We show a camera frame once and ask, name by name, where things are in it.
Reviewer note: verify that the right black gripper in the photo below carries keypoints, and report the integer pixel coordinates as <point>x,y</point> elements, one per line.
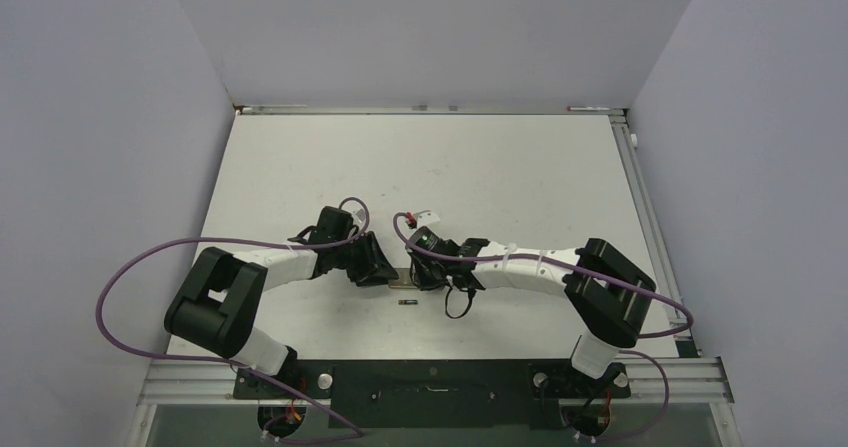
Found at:
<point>426,282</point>

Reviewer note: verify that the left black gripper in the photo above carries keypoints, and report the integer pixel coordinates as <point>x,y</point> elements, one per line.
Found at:
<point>373,260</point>

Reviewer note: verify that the beige remote control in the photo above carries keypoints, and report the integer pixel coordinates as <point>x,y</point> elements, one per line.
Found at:
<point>403,280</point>

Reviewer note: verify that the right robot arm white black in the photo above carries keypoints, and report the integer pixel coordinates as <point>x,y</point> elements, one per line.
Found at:
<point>610,293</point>

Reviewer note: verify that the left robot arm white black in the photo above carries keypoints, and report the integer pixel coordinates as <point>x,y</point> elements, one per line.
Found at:
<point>216,305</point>

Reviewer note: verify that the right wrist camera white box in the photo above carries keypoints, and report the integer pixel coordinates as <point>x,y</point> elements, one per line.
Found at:
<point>421,219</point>

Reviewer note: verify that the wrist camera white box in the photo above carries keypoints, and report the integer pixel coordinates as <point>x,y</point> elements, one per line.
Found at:
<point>360,218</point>
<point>421,219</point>

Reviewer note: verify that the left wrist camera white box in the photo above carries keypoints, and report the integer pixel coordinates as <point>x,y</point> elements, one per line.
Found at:
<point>360,218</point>

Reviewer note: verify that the aluminium frame rail back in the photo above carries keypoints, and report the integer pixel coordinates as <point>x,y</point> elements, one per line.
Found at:
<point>425,109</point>

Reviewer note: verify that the aluminium frame rail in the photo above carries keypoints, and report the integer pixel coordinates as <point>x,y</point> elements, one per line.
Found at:
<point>626,143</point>
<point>425,109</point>

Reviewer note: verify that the aluminium frame rail right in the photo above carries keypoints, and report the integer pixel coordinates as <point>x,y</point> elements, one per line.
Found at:
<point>626,143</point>

